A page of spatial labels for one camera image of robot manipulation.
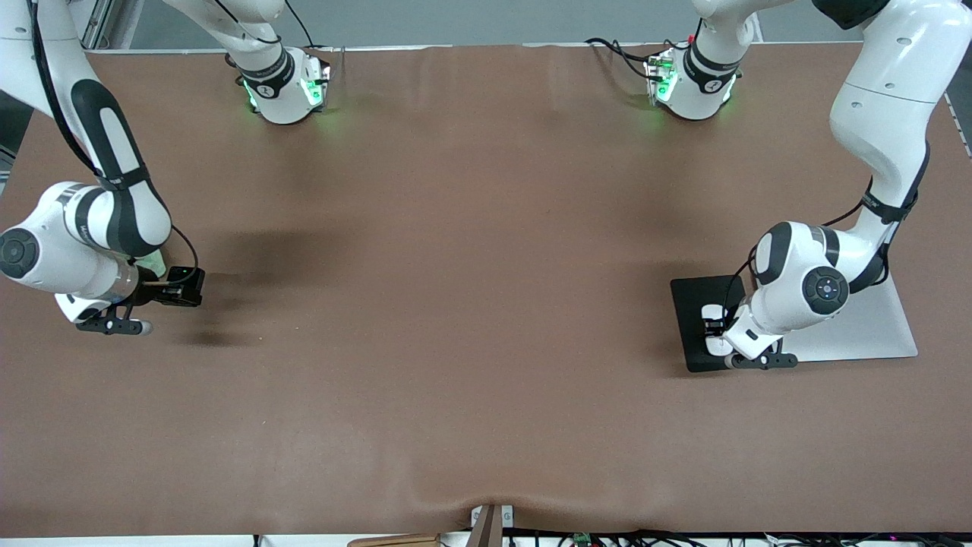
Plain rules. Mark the green dinosaur plush toy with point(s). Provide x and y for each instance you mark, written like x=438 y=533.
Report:
x=156 y=264

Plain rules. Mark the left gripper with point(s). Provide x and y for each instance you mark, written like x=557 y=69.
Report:
x=714 y=327

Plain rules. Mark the black mouse pad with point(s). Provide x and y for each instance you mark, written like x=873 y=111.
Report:
x=687 y=319

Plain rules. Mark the aluminium frame post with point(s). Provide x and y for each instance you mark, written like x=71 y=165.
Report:
x=106 y=23

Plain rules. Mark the silver closed laptop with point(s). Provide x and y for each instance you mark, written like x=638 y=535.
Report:
x=873 y=334

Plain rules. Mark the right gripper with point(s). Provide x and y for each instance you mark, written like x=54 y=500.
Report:
x=162 y=290

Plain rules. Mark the brown table cover mat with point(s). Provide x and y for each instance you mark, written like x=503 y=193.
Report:
x=486 y=342

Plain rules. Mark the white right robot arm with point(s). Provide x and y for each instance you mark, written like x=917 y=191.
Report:
x=114 y=152

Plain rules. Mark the brown wooden board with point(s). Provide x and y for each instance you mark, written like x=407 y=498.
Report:
x=395 y=541

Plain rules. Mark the white computer mouse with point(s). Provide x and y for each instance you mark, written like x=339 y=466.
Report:
x=712 y=348

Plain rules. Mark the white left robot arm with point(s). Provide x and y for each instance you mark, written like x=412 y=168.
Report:
x=888 y=114

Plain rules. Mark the metal table edge bracket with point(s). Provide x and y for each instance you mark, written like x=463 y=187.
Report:
x=507 y=516

